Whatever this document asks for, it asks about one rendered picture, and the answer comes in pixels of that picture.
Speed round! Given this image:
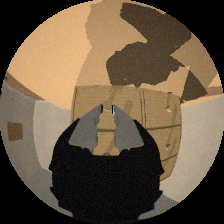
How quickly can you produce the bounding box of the tan wooden chest of drawers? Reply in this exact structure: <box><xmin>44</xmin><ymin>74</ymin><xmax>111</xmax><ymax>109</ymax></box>
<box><xmin>70</xmin><ymin>85</ymin><xmax>182</xmax><ymax>182</ymax></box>

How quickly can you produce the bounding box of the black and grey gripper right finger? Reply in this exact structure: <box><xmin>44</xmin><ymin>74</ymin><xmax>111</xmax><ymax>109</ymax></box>
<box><xmin>112</xmin><ymin>104</ymin><xmax>164</xmax><ymax>175</ymax></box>

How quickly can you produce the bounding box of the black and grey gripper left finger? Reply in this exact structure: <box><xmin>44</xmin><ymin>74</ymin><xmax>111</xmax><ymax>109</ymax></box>
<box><xmin>48</xmin><ymin>104</ymin><xmax>103</xmax><ymax>172</ymax></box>

